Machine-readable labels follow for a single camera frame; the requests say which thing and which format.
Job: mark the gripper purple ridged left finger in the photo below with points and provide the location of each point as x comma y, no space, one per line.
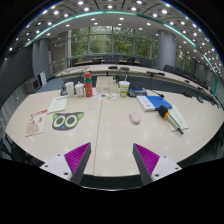
69,166

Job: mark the gripper purple ridged right finger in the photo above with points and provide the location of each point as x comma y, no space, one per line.
153,167

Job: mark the cat face mouse pad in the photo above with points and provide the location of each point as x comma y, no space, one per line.
66,121

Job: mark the pink computer mouse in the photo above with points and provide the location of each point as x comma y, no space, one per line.
135,119

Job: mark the red and white booklet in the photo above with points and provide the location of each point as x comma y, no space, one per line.
36,123

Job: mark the black and yellow microphone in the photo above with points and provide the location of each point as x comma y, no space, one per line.
165,114

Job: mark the white paper sheet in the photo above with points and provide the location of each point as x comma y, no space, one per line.
177,116

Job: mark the pale green notebook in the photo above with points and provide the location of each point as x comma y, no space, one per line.
58,104

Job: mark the blue folder book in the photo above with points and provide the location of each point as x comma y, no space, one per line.
152,103

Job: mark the colourful leaflet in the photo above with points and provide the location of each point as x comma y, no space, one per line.
104,96

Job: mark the grey desk device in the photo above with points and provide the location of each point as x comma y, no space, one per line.
137,91

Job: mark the white lidded jar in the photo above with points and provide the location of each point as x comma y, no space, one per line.
79,87

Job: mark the red and green bottle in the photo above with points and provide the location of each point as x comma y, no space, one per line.
88,84

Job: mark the white paper cup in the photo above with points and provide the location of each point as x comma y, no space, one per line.
70,89

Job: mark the green drink cup with straw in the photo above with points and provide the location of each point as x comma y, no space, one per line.
124,87

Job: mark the beige cardboard box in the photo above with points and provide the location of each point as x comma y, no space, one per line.
106,84

